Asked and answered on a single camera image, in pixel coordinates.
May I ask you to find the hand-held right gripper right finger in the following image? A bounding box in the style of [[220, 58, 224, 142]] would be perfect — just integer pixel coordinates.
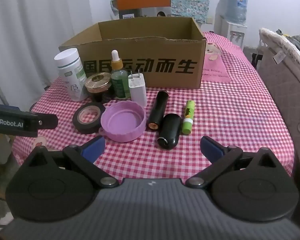
[[185, 135, 279, 188]]

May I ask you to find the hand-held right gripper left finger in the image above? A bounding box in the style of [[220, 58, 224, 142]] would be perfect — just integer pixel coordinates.
[[22, 136, 119, 188]]

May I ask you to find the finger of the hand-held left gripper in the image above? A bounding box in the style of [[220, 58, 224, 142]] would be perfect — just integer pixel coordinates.
[[36, 114, 59, 131]]

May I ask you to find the black tape roll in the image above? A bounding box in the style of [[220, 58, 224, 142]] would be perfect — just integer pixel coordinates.
[[73, 102, 106, 134]]

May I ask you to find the green glue stick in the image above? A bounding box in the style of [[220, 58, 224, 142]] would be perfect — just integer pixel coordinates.
[[182, 100, 195, 135]]

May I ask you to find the purple plastic lid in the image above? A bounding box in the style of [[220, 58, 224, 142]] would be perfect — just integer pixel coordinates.
[[98, 100, 147, 143]]

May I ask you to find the black oval case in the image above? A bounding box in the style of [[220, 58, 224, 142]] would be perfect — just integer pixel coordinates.
[[157, 114, 182, 150]]

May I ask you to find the white supplement bottle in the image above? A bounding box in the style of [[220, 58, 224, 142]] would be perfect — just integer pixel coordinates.
[[54, 49, 88, 102]]

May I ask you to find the gold lid dark jar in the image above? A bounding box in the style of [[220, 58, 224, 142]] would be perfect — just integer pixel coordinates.
[[84, 72, 113, 103]]

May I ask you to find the black cylindrical flashlight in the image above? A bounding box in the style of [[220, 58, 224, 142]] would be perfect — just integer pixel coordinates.
[[146, 90, 169, 130]]

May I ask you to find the small yellow dropper bottle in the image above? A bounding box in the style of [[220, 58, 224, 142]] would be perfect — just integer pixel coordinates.
[[111, 50, 131, 99]]

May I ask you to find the white charger plug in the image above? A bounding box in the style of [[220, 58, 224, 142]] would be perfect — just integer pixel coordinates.
[[128, 69, 148, 108]]

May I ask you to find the brown cardboard box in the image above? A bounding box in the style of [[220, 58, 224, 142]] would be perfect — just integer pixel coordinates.
[[59, 17, 207, 90]]

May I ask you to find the pink checkered tablecloth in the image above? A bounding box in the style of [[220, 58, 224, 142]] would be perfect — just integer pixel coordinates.
[[11, 31, 297, 188]]

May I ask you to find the grey mattress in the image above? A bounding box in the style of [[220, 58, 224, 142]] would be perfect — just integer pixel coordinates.
[[259, 36, 300, 180]]

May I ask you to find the white curtain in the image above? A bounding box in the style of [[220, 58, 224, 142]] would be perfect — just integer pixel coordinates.
[[0, 0, 93, 105]]

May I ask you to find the black object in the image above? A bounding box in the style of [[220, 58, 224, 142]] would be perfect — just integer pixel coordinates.
[[251, 53, 263, 69]]

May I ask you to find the white water dispenser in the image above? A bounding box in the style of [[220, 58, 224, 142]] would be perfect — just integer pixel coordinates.
[[225, 21, 248, 48]]

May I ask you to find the grey blanket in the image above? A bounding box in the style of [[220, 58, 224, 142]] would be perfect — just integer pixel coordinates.
[[275, 29, 300, 60]]

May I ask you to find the floral cloth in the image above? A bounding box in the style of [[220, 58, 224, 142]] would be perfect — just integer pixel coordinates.
[[109, 0, 220, 23]]

